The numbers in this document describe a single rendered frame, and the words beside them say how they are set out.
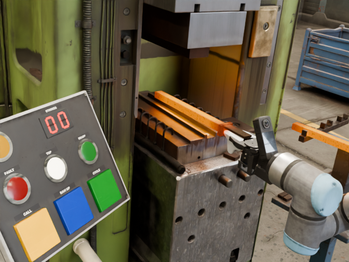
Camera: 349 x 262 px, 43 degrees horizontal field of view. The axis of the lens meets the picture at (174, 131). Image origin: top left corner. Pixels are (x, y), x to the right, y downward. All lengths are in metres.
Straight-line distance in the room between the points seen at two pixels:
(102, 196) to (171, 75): 0.91
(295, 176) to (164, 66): 0.86
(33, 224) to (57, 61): 0.47
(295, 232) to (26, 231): 0.63
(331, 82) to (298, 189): 4.17
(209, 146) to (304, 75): 4.08
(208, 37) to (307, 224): 0.55
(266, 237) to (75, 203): 1.85
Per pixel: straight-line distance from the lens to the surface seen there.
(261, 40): 1.56
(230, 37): 1.29
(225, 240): 1.56
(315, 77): 5.32
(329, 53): 5.21
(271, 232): 2.73
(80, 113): 1.02
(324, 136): 1.55
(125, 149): 1.39
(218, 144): 1.40
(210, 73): 1.69
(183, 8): 1.17
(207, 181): 1.35
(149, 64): 1.74
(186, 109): 1.43
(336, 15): 10.31
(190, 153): 1.34
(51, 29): 1.19
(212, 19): 1.23
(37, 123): 0.94
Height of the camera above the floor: 1.54
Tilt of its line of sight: 24 degrees down
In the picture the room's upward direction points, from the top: 5 degrees clockwise
